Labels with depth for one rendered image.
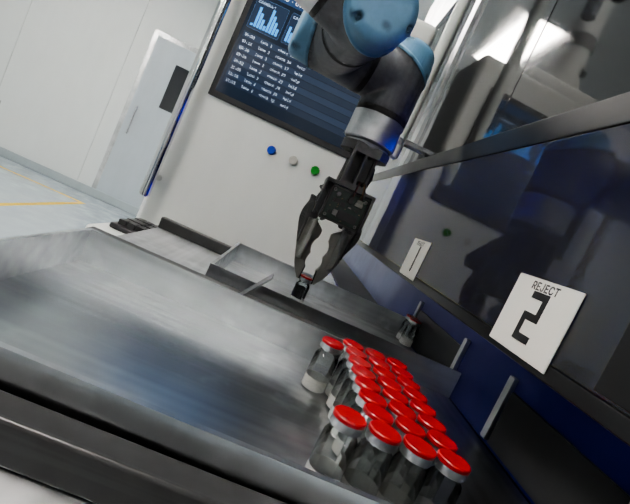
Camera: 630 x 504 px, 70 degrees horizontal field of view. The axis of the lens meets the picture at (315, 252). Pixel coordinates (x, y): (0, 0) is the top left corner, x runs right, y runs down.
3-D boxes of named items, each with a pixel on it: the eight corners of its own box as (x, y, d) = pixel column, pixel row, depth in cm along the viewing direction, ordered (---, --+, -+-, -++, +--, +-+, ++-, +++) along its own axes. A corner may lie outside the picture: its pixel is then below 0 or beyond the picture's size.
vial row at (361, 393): (342, 387, 43) (363, 344, 43) (372, 518, 25) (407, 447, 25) (322, 378, 43) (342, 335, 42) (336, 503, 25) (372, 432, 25)
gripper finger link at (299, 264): (279, 273, 62) (311, 215, 61) (280, 267, 68) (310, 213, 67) (299, 284, 62) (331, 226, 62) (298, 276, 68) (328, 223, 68)
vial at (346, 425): (333, 478, 27) (365, 413, 27) (336, 503, 25) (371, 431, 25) (300, 465, 27) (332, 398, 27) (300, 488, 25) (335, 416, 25)
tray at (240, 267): (401, 335, 82) (409, 318, 82) (449, 398, 57) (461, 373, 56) (230, 259, 80) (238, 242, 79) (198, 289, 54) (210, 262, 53)
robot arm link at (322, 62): (324, -25, 51) (403, 25, 54) (303, 6, 62) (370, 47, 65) (296, 41, 52) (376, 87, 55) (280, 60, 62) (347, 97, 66)
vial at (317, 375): (322, 387, 41) (344, 342, 40) (323, 397, 39) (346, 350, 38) (300, 377, 41) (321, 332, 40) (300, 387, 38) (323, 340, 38)
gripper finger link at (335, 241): (311, 289, 63) (334, 227, 62) (310, 281, 69) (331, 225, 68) (332, 297, 63) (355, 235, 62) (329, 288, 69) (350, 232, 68)
